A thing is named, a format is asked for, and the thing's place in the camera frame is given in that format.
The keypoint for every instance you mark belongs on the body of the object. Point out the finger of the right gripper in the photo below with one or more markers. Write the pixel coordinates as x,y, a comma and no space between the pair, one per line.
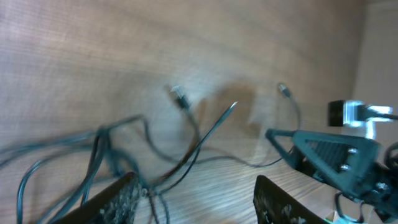
295,157

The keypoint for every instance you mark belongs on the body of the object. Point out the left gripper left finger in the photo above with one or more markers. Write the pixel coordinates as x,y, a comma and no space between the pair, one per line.
116,204

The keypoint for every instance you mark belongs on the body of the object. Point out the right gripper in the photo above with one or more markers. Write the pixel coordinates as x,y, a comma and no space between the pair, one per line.
347,163

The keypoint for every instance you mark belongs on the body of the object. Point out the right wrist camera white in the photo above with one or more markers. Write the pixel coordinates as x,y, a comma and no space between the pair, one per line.
358,118

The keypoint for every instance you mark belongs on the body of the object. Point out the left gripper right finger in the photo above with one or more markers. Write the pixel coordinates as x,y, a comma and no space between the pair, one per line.
273,205

